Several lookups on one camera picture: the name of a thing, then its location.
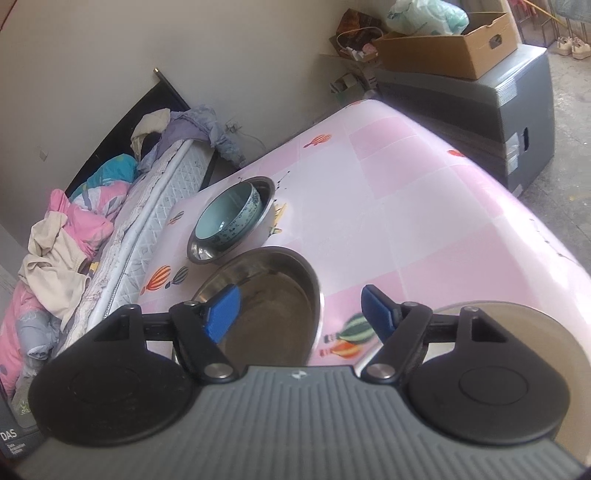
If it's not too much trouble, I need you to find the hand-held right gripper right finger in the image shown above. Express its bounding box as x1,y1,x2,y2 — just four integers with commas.
360,284,508,385

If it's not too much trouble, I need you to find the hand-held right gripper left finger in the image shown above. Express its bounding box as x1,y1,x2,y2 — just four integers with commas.
92,284,243,385

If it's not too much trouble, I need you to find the medium steel bowl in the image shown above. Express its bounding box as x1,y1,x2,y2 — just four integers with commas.
172,246,325,370

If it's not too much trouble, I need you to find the teal patterned ceramic bowl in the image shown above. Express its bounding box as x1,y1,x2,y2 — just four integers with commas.
193,182,262,252

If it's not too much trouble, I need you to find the small steel bowl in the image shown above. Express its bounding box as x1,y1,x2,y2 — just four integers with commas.
187,176,278,265

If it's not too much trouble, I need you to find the pink printed tablecloth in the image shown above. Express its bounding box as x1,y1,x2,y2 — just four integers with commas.
139,98,591,370

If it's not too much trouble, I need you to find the white quilted mattress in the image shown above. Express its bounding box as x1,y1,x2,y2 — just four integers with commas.
51,138,218,356

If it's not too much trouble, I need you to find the pile of clothes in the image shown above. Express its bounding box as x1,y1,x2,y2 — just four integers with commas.
0,154,139,407

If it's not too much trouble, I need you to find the beige garment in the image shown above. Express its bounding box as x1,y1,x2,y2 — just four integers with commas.
18,215,93,330

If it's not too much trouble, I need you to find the purple grey cloth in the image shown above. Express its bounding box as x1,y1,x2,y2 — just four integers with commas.
139,105,245,171

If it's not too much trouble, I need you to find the white cloth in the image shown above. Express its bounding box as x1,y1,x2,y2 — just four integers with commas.
130,108,171,153

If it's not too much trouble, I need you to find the small white box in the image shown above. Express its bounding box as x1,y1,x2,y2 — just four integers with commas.
331,71,366,96

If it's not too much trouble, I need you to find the grey cabinet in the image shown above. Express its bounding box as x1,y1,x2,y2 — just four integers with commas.
374,44,556,197

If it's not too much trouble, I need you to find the brown cardboard box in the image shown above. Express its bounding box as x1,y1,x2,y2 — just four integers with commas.
372,11,519,80

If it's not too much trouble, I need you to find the teal plastic bag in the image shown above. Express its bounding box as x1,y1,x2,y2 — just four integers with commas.
385,0,469,37

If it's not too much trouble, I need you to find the black bed frame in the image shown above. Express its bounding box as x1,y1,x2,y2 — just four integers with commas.
65,68,191,199

